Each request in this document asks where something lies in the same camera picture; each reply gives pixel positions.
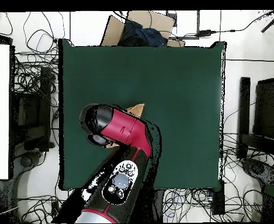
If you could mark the tan terry towel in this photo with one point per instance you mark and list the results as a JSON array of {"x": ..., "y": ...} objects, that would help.
[{"x": 137, "y": 108}]

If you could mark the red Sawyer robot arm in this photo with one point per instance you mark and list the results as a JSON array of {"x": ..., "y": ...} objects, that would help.
[{"x": 125, "y": 128}]

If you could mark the dark green table cloth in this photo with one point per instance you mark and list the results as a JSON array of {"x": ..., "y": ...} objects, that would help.
[{"x": 185, "y": 93}]

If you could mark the dark blue garment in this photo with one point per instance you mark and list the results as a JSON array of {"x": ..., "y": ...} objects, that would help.
[{"x": 148, "y": 36}]

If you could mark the brown cardboard box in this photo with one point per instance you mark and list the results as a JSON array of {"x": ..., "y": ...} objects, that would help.
[{"x": 160, "y": 23}]

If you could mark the black rectangular box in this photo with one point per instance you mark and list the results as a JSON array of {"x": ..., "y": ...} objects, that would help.
[{"x": 218, "y": 200}]

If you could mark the black power adapter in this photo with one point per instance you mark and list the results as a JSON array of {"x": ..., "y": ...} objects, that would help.
[{"x": 204, "y": 33}]

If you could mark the black stand frame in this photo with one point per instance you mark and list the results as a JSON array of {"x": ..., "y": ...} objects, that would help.
[
  {"x": 244, "y": 105},
  {"x": 45, "y": 93}
]

